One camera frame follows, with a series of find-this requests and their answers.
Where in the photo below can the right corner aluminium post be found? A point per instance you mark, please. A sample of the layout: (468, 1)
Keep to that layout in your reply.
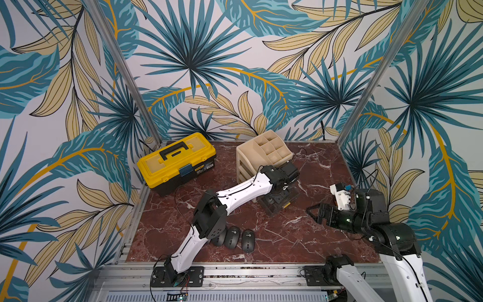
(394, 47)

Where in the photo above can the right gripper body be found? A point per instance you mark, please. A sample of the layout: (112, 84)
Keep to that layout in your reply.
(328, 215)

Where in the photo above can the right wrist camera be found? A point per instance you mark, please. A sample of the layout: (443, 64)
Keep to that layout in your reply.
(342, 194)

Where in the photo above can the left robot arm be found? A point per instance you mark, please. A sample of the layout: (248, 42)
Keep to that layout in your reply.
(210, 215)

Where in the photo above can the yellow black toolbox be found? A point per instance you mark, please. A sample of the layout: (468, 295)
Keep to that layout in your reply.
(180, 162)

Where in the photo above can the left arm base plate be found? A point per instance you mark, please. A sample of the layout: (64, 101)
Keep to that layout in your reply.
(167, 278)

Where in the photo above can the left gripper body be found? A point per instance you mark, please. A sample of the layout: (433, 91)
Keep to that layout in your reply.
(275, 192)

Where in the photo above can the black Lecoo mouse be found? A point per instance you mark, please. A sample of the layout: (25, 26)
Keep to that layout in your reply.
(219, 240)
(232, 237)
(248, 241)

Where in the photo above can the beige drawer organizer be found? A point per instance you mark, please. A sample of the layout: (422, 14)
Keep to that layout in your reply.
(266, 149)

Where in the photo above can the corner aluminium post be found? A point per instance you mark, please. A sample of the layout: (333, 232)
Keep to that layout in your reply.
(394, 47)
(102, 24)

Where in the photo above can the left corner aluminium post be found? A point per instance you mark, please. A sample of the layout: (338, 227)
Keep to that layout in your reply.
(102, 24)

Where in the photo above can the aluminium front rail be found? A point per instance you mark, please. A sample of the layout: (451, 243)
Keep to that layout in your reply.
(222, 281)

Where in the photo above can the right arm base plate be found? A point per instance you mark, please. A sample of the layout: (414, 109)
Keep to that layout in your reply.
(320, 275)

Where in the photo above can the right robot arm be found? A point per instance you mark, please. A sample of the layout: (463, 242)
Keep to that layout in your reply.
(364, 212)

